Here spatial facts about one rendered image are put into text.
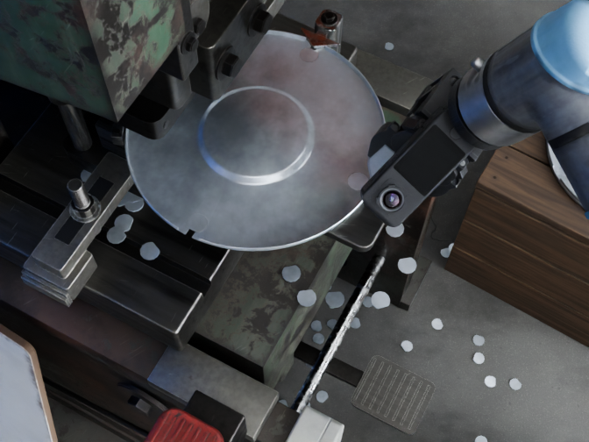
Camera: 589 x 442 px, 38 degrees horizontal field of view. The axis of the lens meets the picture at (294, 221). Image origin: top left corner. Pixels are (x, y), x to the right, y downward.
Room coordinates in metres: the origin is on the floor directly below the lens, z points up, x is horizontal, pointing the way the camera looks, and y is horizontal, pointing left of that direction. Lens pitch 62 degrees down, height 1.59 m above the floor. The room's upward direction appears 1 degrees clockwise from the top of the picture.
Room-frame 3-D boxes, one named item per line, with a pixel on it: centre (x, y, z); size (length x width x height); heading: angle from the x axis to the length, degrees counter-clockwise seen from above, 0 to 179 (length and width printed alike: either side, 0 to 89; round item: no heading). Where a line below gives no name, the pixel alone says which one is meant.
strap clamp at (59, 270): (0.44, 0.23, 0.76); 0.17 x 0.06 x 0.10; 153
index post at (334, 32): (0.68, -0.04, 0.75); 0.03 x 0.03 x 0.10; 63
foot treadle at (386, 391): (0.52, 0.04, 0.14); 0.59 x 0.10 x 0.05; 63
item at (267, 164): (0.53, 0.04, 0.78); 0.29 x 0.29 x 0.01
